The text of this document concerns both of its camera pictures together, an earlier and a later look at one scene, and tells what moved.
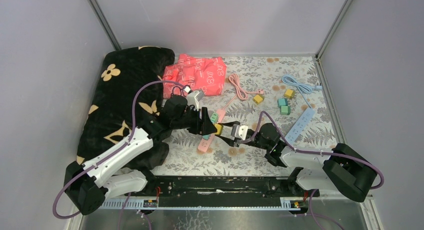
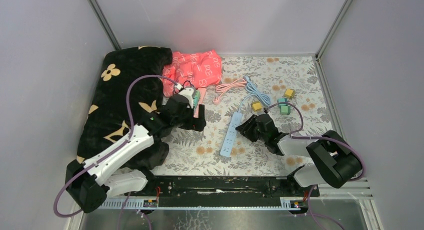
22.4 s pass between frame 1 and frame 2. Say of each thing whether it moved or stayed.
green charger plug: stayed
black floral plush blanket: stayed
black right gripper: moved
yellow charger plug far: stayed
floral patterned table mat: stayed
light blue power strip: moved
